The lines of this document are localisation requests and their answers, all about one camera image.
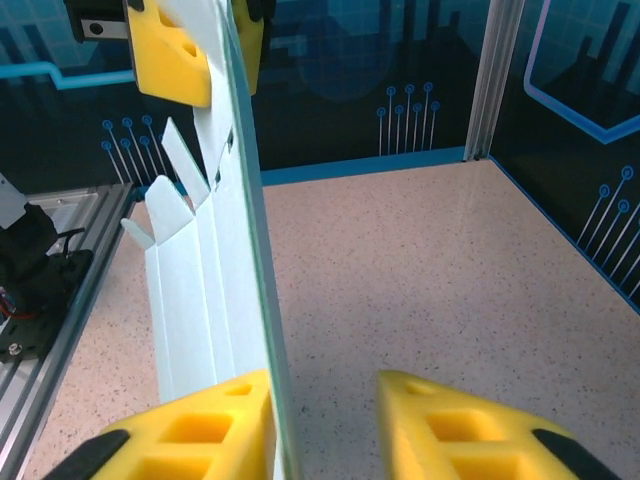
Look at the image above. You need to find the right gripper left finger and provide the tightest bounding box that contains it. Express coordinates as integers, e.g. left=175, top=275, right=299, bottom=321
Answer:
left=59, top=368, right=278, bottom=480

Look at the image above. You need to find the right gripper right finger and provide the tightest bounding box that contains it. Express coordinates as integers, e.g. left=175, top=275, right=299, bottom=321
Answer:
left=375, top=369, right=621, bottom=480

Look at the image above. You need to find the blue table edge strip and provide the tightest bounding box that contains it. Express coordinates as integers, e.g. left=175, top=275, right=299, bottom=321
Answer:
left=259, top=147, right=467, bottom=187
left=487, top=154, right=640, bottom=321

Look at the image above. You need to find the wide aluminium base rail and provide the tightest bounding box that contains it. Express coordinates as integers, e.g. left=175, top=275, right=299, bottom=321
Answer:
left=0, top=182, right=136, bottom=436

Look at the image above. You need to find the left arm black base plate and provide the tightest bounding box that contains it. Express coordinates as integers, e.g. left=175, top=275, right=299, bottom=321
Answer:
left=0, top=319, right=57, bottom=362

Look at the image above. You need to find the aluminium frame post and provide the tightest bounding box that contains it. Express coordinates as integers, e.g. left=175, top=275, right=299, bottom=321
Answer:
left=464, top=0, right=507, bottom=162

